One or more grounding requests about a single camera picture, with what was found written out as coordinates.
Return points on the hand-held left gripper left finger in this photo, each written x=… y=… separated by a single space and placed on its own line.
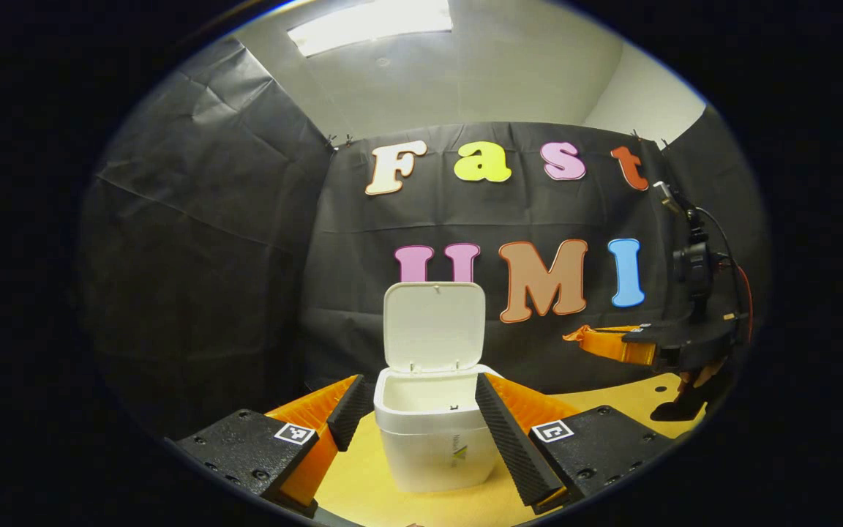
x=352 y=417

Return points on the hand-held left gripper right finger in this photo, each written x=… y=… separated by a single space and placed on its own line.
x=509 y=446

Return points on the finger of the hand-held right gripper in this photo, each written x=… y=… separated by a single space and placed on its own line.
x=612 y=342

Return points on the white desktop garbage bin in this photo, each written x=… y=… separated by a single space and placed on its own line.
x=432 y=446

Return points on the wooden desktop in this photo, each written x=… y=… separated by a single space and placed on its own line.
x=363 y=483

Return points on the black backdrop cloth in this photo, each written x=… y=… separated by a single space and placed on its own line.
x=209 y=256

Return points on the ceiling light panel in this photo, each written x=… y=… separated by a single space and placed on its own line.
x=370 y=25

